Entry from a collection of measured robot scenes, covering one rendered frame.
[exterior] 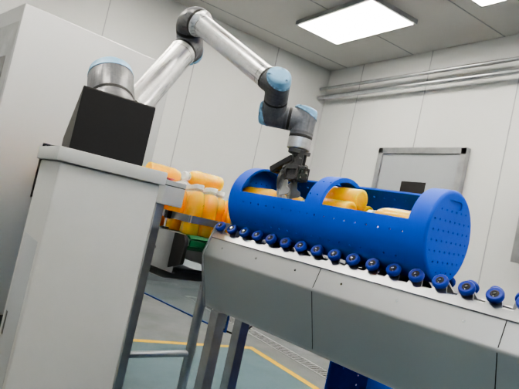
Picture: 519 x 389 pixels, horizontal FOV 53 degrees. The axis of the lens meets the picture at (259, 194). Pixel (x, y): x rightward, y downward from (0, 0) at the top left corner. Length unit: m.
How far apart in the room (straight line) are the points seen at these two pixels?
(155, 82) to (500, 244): 4.01
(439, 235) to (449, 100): 4.63
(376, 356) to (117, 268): 0.81
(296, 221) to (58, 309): 0.81
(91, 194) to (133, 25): 5.09
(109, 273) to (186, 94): 5.19
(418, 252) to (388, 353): 0.31
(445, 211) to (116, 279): 0.98
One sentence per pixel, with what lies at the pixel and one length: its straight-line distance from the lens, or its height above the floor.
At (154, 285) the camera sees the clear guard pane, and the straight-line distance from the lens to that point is 3.15.
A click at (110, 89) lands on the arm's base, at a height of 1.32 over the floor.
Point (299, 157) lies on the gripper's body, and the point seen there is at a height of 1.28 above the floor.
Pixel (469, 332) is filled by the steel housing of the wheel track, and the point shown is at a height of 0.86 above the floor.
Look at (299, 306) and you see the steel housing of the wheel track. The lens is 1.80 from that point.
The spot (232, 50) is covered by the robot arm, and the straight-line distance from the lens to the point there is 2.05.
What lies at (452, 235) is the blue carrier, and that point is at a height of 1.10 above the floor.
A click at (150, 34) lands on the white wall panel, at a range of 6.58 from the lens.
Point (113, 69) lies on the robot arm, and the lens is 1.80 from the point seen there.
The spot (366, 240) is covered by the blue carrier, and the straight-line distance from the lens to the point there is 1.64.
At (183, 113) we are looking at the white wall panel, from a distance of 6.61.
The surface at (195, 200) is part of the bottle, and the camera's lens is 2.18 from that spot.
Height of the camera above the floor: 1.02
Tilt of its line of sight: 3 degrees up
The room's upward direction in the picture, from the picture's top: 13 degrees clockwise
